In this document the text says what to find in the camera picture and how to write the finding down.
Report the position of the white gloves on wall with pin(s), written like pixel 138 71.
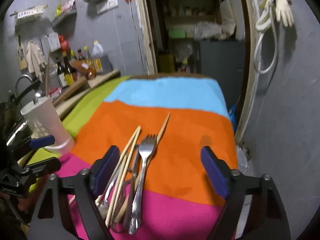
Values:
pixel 281 12

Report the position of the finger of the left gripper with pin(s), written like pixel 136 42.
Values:
pixel 28 144
pixel 41 168

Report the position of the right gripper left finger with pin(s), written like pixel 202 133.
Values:
pixel 89 184

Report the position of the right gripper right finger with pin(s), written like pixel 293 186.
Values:
pixel 230 185

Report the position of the dark grey cabinet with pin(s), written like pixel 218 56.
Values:
pixel 224 61

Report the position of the wall spice rack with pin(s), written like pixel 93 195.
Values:
pixel 62 12

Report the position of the multicolour striped cloth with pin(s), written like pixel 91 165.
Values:
pixel 179 201

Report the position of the kitchen faucet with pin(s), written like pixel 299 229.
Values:
pixel 21 92

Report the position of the wooden cutting board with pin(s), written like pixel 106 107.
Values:
pixel 70 91

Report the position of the dark soy sauce bottle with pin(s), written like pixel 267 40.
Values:
pixel 67 73

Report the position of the hanging beige towel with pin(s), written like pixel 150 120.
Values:
pixel 35 60

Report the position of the white plastic utensil holder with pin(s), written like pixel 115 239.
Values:
pixel 43 120

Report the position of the steel fork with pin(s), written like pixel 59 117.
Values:
pixel 145 149

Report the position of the large oil jug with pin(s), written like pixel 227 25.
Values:
pixel 97 53

